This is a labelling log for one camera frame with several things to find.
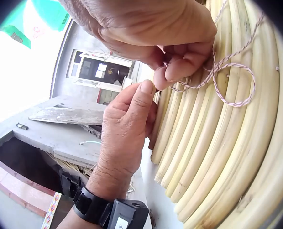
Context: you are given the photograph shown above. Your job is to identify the person's left hand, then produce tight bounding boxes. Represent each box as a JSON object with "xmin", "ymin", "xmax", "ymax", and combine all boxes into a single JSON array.
[{"xmin": 85, "ymin": 79, "xmax": 159, "ymax": 200}]

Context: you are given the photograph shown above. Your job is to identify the person's right hand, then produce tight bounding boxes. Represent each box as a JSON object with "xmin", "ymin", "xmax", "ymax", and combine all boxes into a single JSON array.
[{"xmin": 58, "ymin": 0, "xmax": 218, "ymax": 91}]

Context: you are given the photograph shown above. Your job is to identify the person's left fingers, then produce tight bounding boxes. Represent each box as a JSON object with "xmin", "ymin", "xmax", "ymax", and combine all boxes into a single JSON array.
[{"xmin": 149, "ymin": 99, "xmax": 159, "ymax": 151}]

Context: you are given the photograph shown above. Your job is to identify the person's left thumb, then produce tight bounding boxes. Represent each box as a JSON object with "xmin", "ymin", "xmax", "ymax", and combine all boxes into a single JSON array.
[{"xmin": 122, "ymin": 79, "xmax": 157, "ymax": 108}]

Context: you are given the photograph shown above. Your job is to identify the person's right thumb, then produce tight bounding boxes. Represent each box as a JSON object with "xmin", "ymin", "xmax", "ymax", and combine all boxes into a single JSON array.
[{"xmin": 165, "ymin": 58, "xmax": 192, "ymax": 83}]

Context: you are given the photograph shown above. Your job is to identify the person's right index finger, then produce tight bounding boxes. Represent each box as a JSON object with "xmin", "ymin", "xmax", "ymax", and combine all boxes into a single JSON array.
[{"xmin": 154, "ymin": 66, "xmax": 171, "ymax": 91}]

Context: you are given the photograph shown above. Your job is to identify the red and white twine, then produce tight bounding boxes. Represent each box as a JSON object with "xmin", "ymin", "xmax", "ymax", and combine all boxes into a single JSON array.
[{"xmin": 164, "ymin": 0, "xmax": 266, "ymax": 108}]

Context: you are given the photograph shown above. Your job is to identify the coil of pale rattan canes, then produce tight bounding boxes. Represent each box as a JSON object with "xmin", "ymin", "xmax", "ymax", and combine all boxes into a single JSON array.
[{"xmin": 150, "ymin": 0, "xmax": 283, "ymax": 229}]

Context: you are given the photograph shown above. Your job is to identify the white framed window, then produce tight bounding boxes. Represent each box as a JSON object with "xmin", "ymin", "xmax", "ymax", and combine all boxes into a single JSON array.
[{"xmin": 66, "ymin": 49, "xmax": 135, "ymax": 92}]

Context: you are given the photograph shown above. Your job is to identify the weathered grey wooden plank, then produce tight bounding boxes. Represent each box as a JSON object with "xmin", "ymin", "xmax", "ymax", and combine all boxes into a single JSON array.
[{"xmin": 28, "ymin": 107, "xmax": 104, "ymax": 126}]

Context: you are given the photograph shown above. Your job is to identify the pile of dry straw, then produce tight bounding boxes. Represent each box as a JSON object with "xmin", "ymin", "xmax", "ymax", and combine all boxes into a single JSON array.
[{"xmin": 53, "ymin": 155, "xmax": 99, "ymax": 183}]

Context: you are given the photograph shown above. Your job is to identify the black wrist band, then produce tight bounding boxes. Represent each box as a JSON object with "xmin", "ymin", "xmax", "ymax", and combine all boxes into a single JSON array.
[{"xmin": 73, "ymin": 187, "xmax": 149, "ymax": 229}]

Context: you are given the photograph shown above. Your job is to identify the black bag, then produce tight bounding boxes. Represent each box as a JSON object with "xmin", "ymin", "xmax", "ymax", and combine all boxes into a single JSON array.
[{"xmin": 59, "ymin": 168, "xmax": 85, "ymax": 199}]

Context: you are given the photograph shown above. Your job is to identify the green awning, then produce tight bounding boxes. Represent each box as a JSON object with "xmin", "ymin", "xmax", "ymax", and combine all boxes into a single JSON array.
[{"xmin": 0, "ymin": 0, "xmax": 71, "ymax": 49}]

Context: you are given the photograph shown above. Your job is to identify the patterned tile strip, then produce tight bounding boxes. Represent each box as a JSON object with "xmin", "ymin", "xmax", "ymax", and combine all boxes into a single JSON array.
[{"xmin": 42, "ymin": 192, "xmax": 62, "ymax": 229}]

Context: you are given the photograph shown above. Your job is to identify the pale green hose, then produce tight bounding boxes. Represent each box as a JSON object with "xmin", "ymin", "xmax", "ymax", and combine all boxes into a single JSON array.
[{"xmin": 79, "ymin": 140, "xmax": 101, "ymax": 146}]

